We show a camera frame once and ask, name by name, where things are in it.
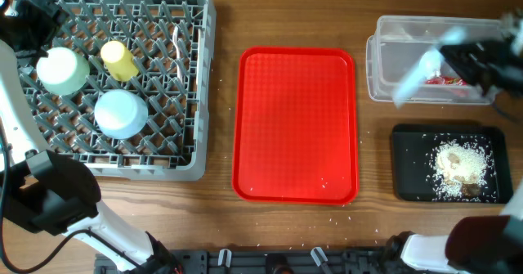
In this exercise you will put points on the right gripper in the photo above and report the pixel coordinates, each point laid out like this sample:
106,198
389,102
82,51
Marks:
493,61

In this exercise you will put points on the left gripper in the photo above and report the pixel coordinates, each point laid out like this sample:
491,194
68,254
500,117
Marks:
47,24

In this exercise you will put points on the red snack wrapper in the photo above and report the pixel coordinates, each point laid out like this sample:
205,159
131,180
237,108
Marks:
446,80

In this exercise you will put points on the green plastic bowl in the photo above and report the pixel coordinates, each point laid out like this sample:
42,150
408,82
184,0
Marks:
63,71

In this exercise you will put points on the light blue dinner plate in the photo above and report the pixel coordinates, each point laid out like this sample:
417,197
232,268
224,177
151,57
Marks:
414,78

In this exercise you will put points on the yellow plastic cup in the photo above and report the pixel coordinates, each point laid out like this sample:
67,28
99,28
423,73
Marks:
119,61

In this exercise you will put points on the brown food scraps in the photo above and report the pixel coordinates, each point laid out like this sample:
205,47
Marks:
461,171

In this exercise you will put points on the light blue plastic bowl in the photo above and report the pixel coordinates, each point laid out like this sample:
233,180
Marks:
120,114

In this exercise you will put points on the white tissue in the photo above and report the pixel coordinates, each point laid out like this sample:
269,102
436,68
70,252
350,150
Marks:
430,63

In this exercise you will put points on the white plastic fork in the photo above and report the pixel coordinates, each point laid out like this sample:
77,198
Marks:
177,51

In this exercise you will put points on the white plastic spoon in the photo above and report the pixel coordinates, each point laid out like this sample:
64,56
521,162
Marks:
199,59

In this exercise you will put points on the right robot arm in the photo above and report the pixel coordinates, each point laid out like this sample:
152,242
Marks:
479,244

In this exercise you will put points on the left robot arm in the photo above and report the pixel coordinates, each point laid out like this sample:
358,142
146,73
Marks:
42,190

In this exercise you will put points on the grey plastic dishwasher rack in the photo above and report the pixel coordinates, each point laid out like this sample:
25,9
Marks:
172,145

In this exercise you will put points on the clear plastic bin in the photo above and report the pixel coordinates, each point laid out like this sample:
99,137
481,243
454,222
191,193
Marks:
399,41

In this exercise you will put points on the black plastic tray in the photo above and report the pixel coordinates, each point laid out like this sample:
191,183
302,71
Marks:
415,149

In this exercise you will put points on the red plastic serving tray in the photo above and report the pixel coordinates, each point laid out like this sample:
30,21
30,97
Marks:
296,130

